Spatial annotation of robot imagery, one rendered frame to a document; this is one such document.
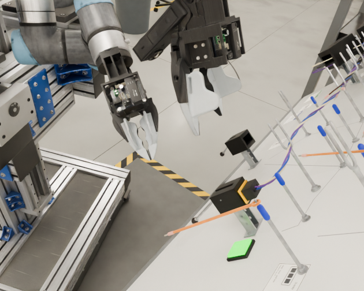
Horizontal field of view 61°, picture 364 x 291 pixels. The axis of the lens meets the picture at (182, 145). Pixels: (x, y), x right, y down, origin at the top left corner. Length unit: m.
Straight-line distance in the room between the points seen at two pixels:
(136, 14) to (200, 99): 3.51
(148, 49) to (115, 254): 1.40
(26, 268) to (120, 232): 0.52
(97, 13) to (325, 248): 0.55
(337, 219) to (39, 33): 0.65
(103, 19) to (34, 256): 1.17
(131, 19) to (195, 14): 3.50
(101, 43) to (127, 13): 3.30
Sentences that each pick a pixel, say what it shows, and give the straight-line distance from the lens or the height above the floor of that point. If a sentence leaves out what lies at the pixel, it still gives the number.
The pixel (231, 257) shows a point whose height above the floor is 1.08.
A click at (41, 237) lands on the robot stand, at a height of 0.21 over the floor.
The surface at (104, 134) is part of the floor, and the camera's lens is 2.41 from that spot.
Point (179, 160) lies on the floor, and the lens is 2.21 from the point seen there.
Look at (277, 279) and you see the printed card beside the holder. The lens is 0.44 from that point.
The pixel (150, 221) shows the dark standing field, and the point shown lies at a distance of 1.87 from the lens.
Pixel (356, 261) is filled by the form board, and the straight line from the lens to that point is 0.41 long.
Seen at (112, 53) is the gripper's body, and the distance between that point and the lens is 0.61.
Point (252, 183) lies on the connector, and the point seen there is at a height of 1.16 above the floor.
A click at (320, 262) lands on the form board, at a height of 1.20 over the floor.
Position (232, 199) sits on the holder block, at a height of 1.13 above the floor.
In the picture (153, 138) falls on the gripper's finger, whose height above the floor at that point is 1.15.
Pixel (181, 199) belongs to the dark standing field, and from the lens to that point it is 1.97.
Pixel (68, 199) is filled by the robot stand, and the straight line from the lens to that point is 1.74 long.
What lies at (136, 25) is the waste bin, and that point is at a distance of 3.98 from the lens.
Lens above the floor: 1.53
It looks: 41 degrees down
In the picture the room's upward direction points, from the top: 7 degrees clockwise
